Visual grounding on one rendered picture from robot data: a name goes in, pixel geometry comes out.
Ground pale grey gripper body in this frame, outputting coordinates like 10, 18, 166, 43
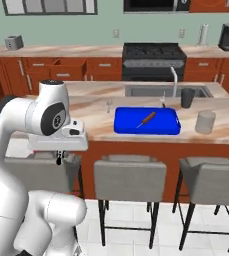
27, 131, 90, 153

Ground open red wooden drawer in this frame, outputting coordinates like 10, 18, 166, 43
48, 58, 88, 82

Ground brown hot dog on stick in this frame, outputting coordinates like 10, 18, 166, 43
135, 111, 158, 130

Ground blue tray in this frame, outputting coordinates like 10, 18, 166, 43
113, 106, 182, 136

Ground grey bar stool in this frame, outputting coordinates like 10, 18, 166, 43
93, 153, 168, 250
3, 151, 86, 201
171, 156, 229, 255

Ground red wooden kitchen island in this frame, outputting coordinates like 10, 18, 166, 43
5, 80, 229, 204

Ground red wooden base cupboards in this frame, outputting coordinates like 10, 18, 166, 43
0, 56, 123, 125
183, 56, 229, 99

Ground steel sink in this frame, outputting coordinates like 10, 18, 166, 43
124, 84, 214, 99

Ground grey toaster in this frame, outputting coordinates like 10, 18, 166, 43
3, 34, 25, 51

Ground black stove with oven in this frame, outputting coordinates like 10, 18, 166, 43
121, 41, 188, 82

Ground silver tap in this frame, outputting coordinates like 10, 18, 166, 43
170, 66, 180, 98

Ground dark grey cup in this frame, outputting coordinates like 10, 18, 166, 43
180, 87, 196, 110

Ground grey framed window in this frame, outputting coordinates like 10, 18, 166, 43
1, 0, 98, 16

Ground pale grey canister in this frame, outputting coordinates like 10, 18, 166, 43
194, 110, 217, 135

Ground black microwave oven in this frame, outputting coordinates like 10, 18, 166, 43
123, 0, 191, 14

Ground white paper towel roll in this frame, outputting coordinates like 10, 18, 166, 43
197, 23, 210, 47

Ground red wooden wall cupboards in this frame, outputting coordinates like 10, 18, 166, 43
188, 0, 229, 14

